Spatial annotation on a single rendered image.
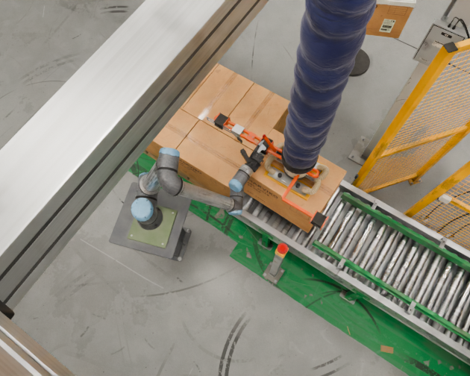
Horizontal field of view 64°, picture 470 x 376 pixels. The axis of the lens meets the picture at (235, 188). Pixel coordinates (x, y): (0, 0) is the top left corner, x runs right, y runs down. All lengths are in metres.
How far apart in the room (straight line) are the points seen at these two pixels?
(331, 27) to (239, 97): 2.26
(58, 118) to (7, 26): 5.18
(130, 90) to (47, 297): 3.48
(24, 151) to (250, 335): 3.07
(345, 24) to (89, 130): 1.02
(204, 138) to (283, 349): 1.92
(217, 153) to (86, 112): 2.78
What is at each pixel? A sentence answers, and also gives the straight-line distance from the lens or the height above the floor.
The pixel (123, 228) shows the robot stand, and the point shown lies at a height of 0.75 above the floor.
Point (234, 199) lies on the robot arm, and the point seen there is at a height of 1.14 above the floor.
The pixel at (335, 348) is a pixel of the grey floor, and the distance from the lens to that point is 3.52.
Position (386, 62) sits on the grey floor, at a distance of 4.71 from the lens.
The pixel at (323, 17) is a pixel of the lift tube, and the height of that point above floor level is 2.51.
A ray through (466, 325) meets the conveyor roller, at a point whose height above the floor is 0.55.
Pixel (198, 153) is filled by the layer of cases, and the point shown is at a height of 0.54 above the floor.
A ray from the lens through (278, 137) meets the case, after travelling 2.71.
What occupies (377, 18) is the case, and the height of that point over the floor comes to 0.83.
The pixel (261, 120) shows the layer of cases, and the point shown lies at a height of 0.54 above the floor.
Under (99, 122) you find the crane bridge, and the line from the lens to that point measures 0.50.
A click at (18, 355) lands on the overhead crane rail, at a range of 0.36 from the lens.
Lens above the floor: 3.45
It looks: 69 degrees down
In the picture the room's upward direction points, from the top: 6 degrees counter-clockwise
